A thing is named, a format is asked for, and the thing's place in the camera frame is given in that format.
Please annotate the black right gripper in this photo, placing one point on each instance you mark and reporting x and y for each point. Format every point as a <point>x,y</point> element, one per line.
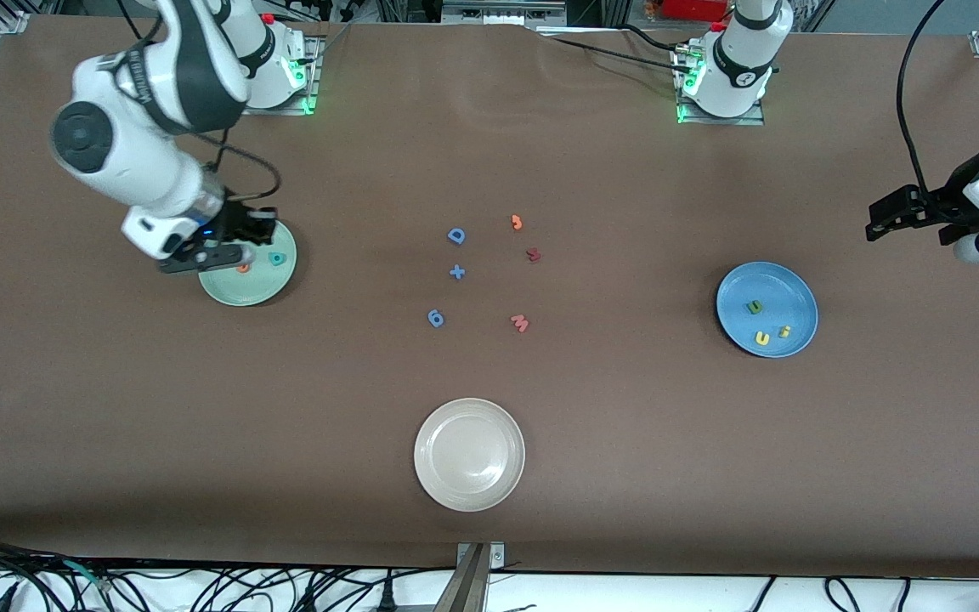
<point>237,220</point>

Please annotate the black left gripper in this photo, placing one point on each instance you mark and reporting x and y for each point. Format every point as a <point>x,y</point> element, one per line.
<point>952,199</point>

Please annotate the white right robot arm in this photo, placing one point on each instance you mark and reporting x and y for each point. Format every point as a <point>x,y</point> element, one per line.
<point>116,144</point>

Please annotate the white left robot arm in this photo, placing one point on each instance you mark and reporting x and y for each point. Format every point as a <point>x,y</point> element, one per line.
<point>736,68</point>

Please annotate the pale green round plate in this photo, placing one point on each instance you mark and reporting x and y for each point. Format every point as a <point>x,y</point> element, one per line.
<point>260,289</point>

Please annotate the blue round plate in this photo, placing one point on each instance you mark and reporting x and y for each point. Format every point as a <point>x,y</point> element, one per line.
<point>766,289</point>

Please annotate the blue foam letter D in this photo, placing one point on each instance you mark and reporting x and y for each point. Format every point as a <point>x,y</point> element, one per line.
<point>451,239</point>

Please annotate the blue foam number 6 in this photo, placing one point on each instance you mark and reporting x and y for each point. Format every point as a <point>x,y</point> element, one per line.
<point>436,323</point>

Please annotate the blue foam plus sign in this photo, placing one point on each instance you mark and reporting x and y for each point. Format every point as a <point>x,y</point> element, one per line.
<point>456,272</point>

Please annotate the brown table cover sheet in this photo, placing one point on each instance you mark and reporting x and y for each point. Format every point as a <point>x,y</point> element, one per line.
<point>200,425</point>

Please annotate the pink foam letter M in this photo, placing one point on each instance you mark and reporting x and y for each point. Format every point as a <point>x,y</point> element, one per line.
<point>520,322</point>

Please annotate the red box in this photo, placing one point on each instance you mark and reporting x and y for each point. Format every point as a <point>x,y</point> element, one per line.
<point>693,8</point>

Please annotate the cream white round plate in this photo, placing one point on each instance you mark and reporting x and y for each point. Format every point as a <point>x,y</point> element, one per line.
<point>469,455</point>

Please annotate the grey metal device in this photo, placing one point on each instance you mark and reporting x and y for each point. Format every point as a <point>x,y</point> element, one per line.
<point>502,10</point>

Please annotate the grey metal beam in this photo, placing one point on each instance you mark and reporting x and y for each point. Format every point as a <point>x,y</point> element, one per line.
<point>466,586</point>

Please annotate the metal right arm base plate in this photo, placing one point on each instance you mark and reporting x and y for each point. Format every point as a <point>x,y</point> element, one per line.
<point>273,109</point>

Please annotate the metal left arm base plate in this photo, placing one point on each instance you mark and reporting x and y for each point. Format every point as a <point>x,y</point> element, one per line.
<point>719,121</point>

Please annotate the small metal bracket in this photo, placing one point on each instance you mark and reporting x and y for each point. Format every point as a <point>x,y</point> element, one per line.
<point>496,554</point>

